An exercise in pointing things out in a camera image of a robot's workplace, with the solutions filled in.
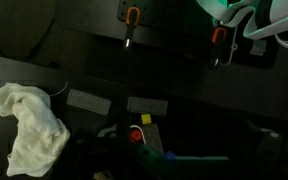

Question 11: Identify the white bowl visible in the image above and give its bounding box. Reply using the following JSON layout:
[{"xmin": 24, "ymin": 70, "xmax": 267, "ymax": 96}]
[{"xmin": 129, "ymin": 124, "xmax": 147, "ymax": 145}]

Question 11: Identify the white terry towel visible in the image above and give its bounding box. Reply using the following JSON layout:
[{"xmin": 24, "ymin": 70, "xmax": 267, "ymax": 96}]
[{"xmin": 0, "ymin": 80, "xmax": 71, "ymax": 178}]

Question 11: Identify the blue foam block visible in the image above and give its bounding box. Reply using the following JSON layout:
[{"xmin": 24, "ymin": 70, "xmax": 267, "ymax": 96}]
[{"xmin": 163, "ymin": 150, "xmax": 177, "ymax": 160}]

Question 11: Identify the gray tape piece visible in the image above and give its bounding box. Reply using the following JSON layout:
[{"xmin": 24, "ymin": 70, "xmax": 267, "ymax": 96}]
[{"xmin": 250, "ymin": 39, "xmax": 268, "ymax": 57}]

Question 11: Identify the gray foam block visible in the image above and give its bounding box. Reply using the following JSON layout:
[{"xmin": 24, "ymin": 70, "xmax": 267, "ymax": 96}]
[
  {"xmin": 127, "ymin": 96, "xmax": 169, "ymax": 116},
  {"xmin": 143, "ymin": 123, "xmax": 165, "ymax": 155},
  {"xmin": 66, "ymin": 88, "xmax": 113, "ymax": 116}
]

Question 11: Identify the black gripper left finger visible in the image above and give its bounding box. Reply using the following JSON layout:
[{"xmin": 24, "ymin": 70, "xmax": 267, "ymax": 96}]
[{"xmin": 73, "ymin": 99, "xmax": 185, "ymax": 180}]

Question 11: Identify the orange black clamp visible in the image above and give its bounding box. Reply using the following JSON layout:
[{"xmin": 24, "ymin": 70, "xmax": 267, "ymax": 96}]
[
  {"xmin": 208, "ymin": 27, "xmax": 228, "ymax": 69},
  {"xmin": 122, "ymin": 6, "xmax": 141, "ymax": 50}
]

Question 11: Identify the black office chair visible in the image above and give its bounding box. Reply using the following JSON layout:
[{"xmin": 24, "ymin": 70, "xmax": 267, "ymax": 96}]
[{"xmin": 0, "ymin": 0, "xmax": 57, "ymax": 63}]

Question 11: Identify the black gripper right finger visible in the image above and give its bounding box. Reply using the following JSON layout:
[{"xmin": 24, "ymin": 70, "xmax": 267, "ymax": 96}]
[{"xmin": 243, "ymin": 119, "xmax": 288, "ymax": 180}]

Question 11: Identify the small yellow foam cube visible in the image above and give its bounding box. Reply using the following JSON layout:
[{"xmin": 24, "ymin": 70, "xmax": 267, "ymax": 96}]
[{"xmin": 141, "ymin": 113, "xmax": 152, "ymax": 125}]

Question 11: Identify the red toy fruit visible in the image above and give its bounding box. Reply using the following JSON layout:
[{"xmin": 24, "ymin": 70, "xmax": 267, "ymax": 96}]
[{"xmin": 128, "ymin": 129, "xmax": 143, "ymax": 144}]

